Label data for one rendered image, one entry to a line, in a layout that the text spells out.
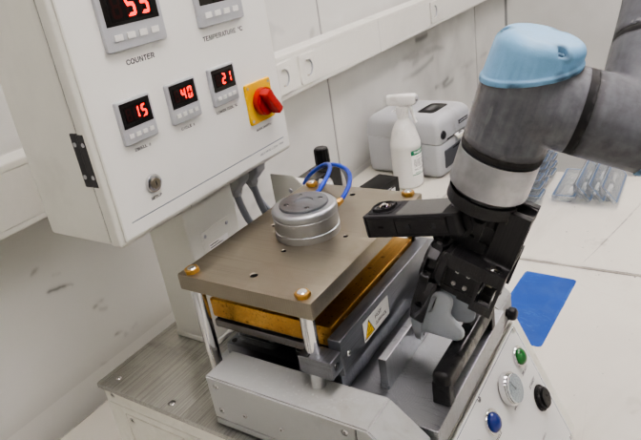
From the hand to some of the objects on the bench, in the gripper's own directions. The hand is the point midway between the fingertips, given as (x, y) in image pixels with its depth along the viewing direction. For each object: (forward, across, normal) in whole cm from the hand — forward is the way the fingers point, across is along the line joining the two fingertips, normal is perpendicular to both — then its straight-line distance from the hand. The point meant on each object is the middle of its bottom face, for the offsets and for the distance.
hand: (417, 325), depth 69 cm
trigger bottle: (+34, +84, +31) cm, 96 cm away
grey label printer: (+34, +99, +34) cm, 110 cm away
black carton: (+34, +69, +32) cm, 84 cm away
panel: (+18, 0, -23) cm, 29 cm away
